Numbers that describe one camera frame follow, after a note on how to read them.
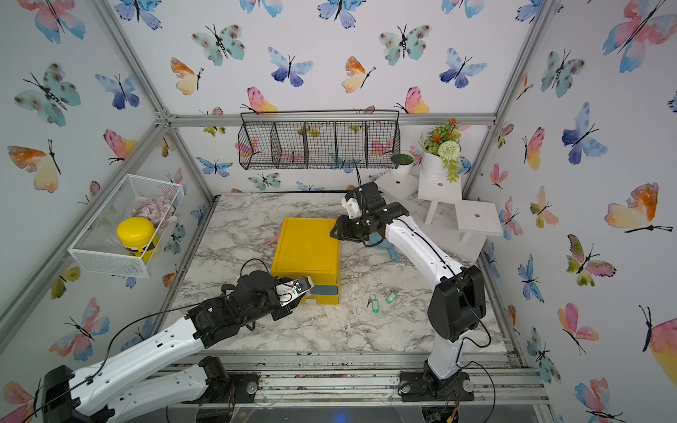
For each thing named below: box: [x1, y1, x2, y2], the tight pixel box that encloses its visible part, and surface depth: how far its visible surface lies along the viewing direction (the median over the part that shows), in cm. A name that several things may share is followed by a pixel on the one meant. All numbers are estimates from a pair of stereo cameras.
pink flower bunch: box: [132, 196, 179, 228], surface depth 71 cm
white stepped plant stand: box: [373, 171, 504, 266], surface depth 96 cm
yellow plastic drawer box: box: [270, 217, 341, 305], surface depth 80 cm
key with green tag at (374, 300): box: [365, 294, 380, 314], surface depth 93 cm
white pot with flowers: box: [420, 118, 462, 184], surface depth 87 cm
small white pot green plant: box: [389, 153, 414, 177], surface depth 105 cm
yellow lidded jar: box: [116, 216, 160, 263], surface depth 66 cm
